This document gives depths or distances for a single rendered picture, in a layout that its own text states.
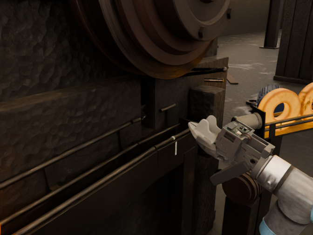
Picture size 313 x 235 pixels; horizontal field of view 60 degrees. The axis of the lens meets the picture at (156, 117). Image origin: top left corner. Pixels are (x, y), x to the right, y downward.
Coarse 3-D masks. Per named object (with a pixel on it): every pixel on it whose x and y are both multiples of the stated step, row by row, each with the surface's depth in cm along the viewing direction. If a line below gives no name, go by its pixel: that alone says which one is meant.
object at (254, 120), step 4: (256, 112) 96; (244, 116) 95; (248, 116) 95; (252, 116) 95; (256, 116) 95; (260, 116) 95; (232, 120) 96; (240, 120) 93; (244, 120) 94; (248, 120) 94; (252, 120) 94; (256, 120) 94; (260, 120) 94; (240, 124) 93; (248, 124) 94; (252, 124) 94; (256, 124) 94; (260, 124) 94; (252, 128) 95; (256, 128) 96
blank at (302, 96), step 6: (312, 84) 97; (306, 90) 97; (312, 90) 96; (300, 96) 98; (306, 96) 97; (312, 96) 97; (300, 102) 98; (306, 102) 98; (312, 102) 98; (300, 108) 98; (306, 108) 98; (300, 114) 99
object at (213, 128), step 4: (212, 116) 69; (208, 120) 70; (212, 120) 69; (196, 124) 72; (212, 124) 69; (216, 124) 69; (212, 128) 70; (216, 128) 69; (212, 132) 70; (216, 132) 69; (216, 136) 69; (216, 140) 69
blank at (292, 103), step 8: (280, 88) 96; (272, 96) 93; (280, 96) 94; (288, 96) 95; (296, 96) 95; (264, 104) 94; (272, 104) 94; (288, 104) 96; (296, 104) 97; (272, 112) 95; (288, 112) 98; (296, 112) 98; (272, 120) 97; (280, 128) 99
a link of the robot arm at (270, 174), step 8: (272, 160) 58; (280, 160) 58; (264, 168) 58; (272, 168) 57; (280, 168) 57; (288, 168) 61; (256, 176) 60; (264, 176) 58; (272, 176) 57; (280, 176) 56; (264, 184) 59; (272, 184) 57
